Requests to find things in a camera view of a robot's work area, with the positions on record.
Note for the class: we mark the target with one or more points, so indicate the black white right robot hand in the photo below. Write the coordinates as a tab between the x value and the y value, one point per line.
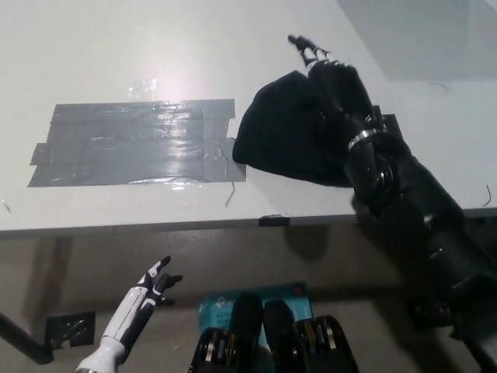
345	93

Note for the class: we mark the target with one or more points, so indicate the small black floor plate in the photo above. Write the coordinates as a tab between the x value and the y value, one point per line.
71	328

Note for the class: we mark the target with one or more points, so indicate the grey duct tape patch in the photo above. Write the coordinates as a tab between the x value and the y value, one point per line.
132	151

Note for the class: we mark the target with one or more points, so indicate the black t-shirt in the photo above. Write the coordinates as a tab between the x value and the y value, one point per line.
283	132

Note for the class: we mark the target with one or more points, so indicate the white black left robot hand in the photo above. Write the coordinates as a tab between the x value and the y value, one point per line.
134	307

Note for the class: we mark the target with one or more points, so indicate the clear tape piece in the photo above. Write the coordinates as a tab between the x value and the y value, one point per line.
143	87

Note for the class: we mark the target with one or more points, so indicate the grey table leg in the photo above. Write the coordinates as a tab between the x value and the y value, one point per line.
54	264

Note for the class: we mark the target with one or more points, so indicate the thin curved black thread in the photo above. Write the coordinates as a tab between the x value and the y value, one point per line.
490	196

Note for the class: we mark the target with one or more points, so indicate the thin grey thread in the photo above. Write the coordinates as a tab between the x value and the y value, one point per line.
233	193

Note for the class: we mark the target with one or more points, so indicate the large black tape square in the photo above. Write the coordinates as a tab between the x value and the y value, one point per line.
392	126

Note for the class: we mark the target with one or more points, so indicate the teal cardboard box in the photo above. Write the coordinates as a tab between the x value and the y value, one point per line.
287	295

